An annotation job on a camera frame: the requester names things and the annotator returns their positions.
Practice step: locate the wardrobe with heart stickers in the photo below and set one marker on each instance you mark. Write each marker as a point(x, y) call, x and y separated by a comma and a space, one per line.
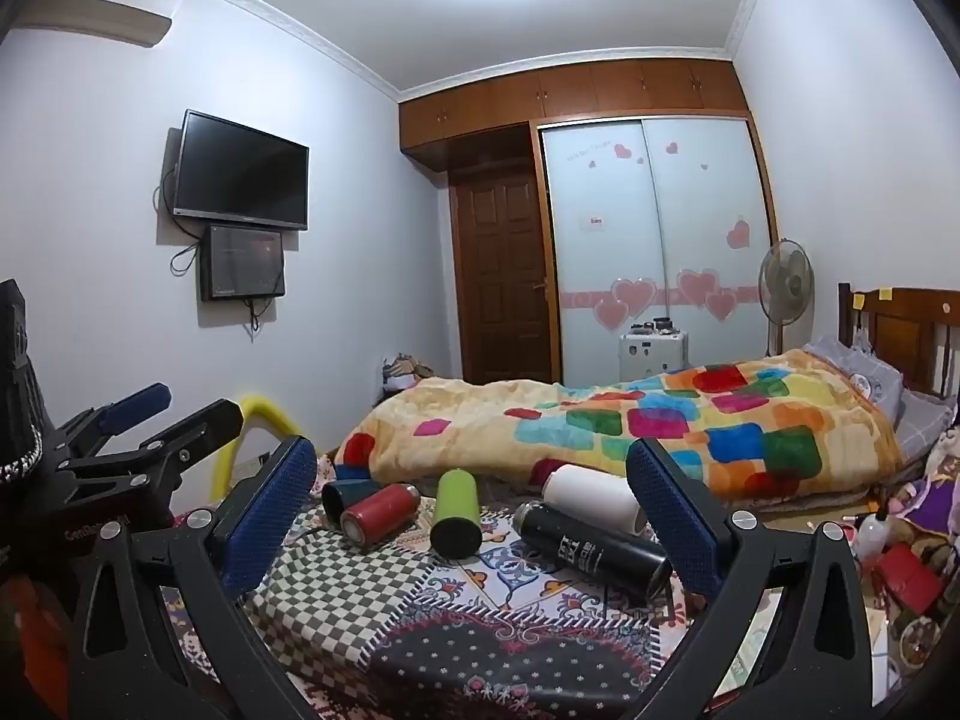
point(660, 240)

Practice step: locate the white cup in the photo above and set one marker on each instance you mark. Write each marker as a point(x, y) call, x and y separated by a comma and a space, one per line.
point(592, 493)

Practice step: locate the small black wall monitor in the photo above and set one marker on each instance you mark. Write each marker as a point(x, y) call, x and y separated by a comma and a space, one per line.
point(244, 262)

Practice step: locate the wall-mounted black television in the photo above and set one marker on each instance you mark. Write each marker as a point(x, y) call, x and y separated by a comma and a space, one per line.
point(240, 169)

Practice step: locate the standing fan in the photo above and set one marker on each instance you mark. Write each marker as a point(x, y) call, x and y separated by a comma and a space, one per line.
point(785, 281)

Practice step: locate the brown wooden door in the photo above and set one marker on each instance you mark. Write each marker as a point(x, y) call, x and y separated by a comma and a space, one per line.
point(501, 277)

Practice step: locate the purple cloth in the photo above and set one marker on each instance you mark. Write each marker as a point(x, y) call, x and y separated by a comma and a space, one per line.
point(937, 495)

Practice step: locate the colourful patchwork blanket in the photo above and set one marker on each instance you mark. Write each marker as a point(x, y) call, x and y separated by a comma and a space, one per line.
point(600, 420)

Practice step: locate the grey pillow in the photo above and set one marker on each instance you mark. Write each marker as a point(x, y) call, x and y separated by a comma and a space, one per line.
point(862, 375)

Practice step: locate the white plastic bottle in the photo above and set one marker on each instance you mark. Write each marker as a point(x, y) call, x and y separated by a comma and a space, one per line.
point(874, 536)

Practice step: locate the pile of clothes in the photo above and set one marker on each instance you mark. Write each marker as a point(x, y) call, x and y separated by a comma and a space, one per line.
point(405, 371)

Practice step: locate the dark teal cup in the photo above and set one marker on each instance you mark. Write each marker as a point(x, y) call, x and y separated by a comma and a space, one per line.
point(351, 499)

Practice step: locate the red box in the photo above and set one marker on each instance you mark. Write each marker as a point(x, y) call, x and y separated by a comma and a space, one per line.
point(911, 574)

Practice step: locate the yellow foam tube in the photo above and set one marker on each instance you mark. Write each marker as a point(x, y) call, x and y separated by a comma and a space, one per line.
point(259, 420)

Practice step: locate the green cup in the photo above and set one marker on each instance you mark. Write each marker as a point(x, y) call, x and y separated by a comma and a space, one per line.
point(455, 510)

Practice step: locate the patterned bed cover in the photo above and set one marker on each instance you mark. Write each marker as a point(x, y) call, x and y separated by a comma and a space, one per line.
point(450, 615)

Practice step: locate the wooden headboard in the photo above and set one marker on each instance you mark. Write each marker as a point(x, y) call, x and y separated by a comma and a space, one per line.
point(911, 334)

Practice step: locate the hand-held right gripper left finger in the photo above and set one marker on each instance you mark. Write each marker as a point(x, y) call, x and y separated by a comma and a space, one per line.
point(270, 514)

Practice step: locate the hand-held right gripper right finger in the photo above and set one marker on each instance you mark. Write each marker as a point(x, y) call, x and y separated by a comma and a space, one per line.
point(675, 521)

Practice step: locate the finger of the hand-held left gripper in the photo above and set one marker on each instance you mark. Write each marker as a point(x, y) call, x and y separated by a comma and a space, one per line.
point(202, 426)
point(139, 401)

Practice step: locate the white air conditioner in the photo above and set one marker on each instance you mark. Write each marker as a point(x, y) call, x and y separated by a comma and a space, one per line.
point(97, 15)

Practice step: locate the red cloth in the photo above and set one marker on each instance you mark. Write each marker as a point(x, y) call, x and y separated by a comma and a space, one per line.
point(34, 645)

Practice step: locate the black bottle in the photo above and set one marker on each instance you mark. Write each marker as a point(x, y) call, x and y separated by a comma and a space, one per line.
point(589, 547)

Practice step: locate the brown overhead cabinet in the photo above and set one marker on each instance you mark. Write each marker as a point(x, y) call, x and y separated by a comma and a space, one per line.
point(570, 101)

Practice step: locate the small white cabinet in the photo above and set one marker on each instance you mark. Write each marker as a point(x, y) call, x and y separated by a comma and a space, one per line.
point(652, 354)

